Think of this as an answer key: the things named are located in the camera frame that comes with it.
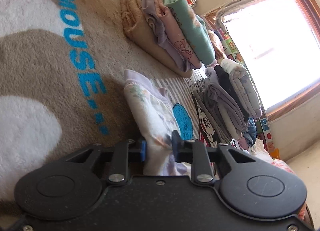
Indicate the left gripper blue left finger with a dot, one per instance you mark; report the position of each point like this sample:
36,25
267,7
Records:
121,161

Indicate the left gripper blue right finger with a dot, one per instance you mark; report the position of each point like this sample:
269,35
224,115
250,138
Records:
197,155

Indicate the white floral quilted pajama garment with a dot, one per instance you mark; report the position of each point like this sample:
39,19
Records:
156,119

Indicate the grey purple folded clothes stack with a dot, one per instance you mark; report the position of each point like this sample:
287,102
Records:
221,116

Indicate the pastel folded clothes stack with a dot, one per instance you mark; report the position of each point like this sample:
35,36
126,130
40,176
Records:
169,31

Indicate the blue folded blanket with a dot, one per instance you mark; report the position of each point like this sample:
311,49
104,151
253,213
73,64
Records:
251,134

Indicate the colourful alphabet play mat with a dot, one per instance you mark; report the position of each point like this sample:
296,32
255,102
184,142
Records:
245,89

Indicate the Mickey Mouse plush blanket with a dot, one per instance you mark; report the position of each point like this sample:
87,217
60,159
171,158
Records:
62,67

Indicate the pink white rolled quilt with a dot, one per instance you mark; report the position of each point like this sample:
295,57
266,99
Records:
282,165

